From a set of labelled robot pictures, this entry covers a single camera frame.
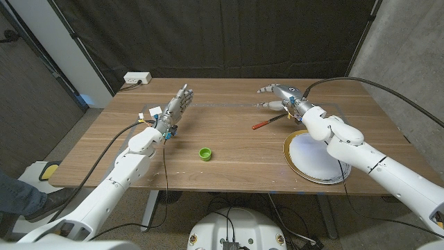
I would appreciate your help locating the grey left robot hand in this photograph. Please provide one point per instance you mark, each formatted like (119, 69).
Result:
(173, 111)

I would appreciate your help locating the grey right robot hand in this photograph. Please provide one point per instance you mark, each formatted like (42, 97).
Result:
(288, 93)

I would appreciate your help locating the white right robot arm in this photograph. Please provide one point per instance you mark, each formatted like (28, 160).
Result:
(364, 152)

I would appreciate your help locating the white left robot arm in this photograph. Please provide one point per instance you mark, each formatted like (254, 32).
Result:
(128, 166)

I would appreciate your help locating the white paper plate gold rim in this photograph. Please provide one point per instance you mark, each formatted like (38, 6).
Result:
(308, 156)

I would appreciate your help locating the small white box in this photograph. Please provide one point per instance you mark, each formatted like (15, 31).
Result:
(155, 111)

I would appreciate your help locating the white power strip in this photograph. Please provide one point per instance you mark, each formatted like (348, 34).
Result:
(137, 77)

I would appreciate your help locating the small green cup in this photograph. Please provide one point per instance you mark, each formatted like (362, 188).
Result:
(205, 154)

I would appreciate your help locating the black round floor object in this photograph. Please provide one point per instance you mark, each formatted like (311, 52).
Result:
(169, 197)

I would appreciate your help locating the black backdrop cloth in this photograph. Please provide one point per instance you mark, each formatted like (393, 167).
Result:
(222, 34)

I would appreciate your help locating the metal backdrop stand pole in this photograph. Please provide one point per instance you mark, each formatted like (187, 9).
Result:
(83, 48)
(364, 38)

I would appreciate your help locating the grey table leg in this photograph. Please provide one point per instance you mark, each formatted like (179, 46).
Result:
(150, 212)
(327, 218)

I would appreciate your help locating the white robot torso base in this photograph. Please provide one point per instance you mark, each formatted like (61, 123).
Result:
(243, 225)

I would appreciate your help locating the white device with yellow pad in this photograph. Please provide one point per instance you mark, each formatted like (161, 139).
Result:
(48, 171)

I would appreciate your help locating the dark shoe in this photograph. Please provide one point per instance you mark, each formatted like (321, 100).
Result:
(52, 205)

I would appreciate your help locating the person leg in blue jeans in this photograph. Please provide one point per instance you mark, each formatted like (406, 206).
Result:
(17, 198)

